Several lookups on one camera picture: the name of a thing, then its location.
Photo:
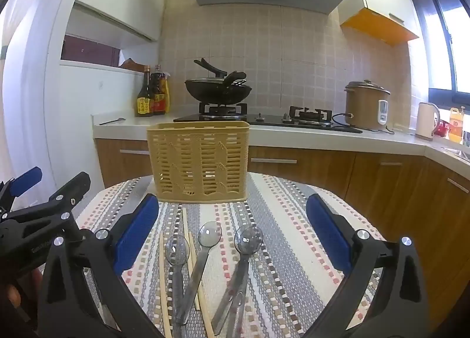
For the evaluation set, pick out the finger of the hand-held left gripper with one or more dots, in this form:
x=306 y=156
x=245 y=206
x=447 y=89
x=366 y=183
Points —
x=25 y=180
x=69 y=191

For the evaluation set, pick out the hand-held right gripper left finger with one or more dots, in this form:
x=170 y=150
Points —
x=136 y=235

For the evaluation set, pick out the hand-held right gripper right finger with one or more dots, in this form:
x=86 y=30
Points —
x=328 y=235

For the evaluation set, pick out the clear plastic spoon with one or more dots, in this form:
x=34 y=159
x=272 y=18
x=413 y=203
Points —
x=235 y=305
x=177 y=250
x=209 y=233
x=248 y=238

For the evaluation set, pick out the wooden chopstick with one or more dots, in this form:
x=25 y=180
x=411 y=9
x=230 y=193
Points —
x=207 y=319
x=185 y=224

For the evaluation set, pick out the yellow plastic utensil basket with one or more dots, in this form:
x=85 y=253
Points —
x=198 y=161

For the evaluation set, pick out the person's left hand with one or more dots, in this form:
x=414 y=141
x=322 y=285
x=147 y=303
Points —
x=13 y=294

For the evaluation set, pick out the striped woven table mat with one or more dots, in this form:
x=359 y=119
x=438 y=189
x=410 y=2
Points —
x=279 y=250

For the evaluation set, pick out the spoon on counter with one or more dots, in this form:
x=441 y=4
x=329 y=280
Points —
x=112 y=121

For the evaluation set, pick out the white kitchen countertop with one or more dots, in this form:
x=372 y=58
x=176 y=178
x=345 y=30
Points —
x=312 y=139

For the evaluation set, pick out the dark soy sauce bottle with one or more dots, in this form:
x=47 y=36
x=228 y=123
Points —
x=145 y=99

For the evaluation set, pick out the black gas stove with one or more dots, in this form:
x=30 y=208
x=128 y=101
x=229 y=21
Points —
x=271 y=119

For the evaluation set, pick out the dark sauce bottle red label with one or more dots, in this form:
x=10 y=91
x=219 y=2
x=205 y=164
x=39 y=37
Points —
x=158 y=95

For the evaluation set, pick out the brown rice cooker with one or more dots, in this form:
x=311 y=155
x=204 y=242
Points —
x=365 y=106

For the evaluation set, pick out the yellow sauce bottle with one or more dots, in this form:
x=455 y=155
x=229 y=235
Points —
x=167 y=95

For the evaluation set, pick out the brown wooden board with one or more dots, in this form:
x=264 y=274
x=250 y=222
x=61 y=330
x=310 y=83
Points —
x=130 y=64

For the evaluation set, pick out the beige electric kettle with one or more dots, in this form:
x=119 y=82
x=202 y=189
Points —
x=426 y=121

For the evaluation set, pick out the steel kitchen sink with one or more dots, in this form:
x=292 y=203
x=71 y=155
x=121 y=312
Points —
x=457 y=153

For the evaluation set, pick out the black wok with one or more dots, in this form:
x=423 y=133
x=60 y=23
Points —
x=216 y=92

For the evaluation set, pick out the yellow cooking oil bottle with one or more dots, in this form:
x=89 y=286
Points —
x=456 y=126

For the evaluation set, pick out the black cooking utensil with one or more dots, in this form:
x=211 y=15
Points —
x=235 y=77
x=209 y=66

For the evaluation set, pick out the dark framed window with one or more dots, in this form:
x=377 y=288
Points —
x=440 y=47

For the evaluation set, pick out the white and orange wall cabinet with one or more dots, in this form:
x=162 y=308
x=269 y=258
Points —
x=378 y=25

